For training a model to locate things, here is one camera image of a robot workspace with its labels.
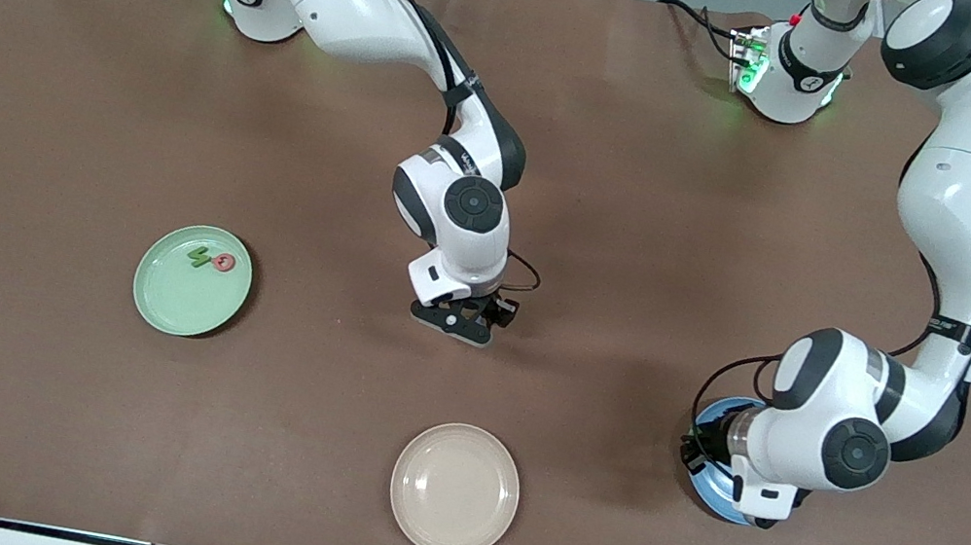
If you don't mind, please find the blue plate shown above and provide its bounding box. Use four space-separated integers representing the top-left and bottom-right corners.
674 389 819 535

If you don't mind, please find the beige plate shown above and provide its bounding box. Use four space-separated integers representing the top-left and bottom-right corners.
380 414 530 545

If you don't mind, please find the green plate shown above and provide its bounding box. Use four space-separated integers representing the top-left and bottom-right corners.
126 215 261 347

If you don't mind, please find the brown table cover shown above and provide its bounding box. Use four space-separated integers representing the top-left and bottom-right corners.
0 0 971 545

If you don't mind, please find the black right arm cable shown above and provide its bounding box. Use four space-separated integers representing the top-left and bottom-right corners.
291 0 590 298

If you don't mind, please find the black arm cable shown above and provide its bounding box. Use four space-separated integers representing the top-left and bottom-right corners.
686 343 785 458
291 0 590 298

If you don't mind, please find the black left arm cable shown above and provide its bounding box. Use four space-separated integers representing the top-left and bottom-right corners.
686 343 785 458

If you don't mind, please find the black left base cable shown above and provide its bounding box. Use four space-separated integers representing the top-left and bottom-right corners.
648 0 759 67

